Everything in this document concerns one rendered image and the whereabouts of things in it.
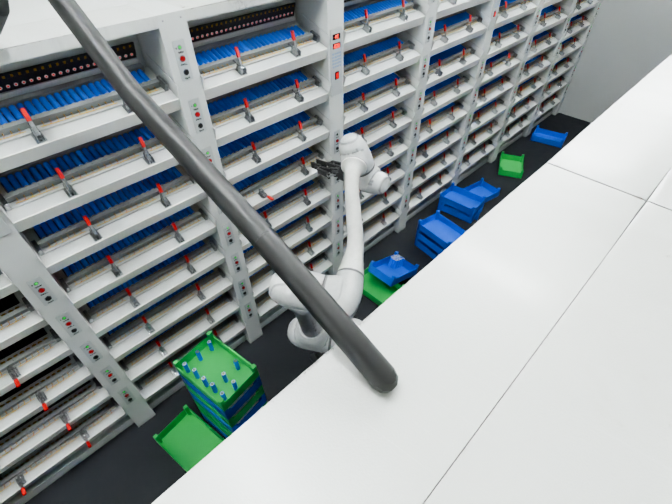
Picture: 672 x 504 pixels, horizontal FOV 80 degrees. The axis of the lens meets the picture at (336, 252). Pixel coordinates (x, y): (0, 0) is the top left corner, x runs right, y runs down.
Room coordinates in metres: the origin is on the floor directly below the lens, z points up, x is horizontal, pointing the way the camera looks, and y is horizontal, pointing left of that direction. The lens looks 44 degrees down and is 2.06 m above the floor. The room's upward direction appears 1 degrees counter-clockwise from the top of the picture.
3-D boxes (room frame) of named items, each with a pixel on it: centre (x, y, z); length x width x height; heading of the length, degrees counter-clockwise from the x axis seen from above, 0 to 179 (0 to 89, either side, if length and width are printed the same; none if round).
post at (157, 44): (1.44, 0.56, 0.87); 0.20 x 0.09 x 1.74; 44
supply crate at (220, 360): (0.88, 0.52, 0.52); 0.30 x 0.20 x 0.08; 53
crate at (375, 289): (1.75, -0.28, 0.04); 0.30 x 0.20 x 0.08; 44
